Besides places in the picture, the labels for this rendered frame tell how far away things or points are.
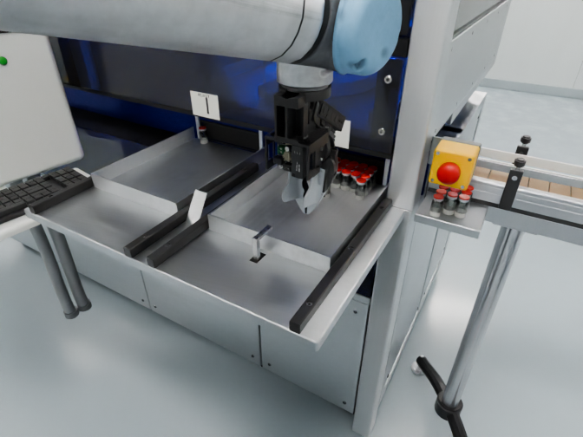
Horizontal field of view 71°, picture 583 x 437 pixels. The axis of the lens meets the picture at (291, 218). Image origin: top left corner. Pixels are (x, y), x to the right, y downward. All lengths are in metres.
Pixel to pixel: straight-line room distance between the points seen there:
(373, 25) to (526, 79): 5.14
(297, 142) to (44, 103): 0.91
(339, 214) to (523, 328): 1.34
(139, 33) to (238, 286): 0.48
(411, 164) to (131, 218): 0.57
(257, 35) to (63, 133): 1.11
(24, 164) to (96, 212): 0.45
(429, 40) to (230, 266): 0.51
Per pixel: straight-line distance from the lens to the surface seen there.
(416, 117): 0.80
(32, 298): 2.25
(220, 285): 0.68
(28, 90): 1.31
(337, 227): 0.80
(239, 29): 0.29
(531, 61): 5.44
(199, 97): 1.06
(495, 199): 0.96
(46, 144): 1.35
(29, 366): 1.95
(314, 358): 1.34
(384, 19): 0.37
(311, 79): 0.54
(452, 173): 0.79
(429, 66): 0.78
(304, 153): 0.56
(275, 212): 0.84
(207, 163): 1.07
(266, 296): 0.66
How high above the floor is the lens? 1.34
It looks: 33 degrees down
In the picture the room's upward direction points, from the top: straight up
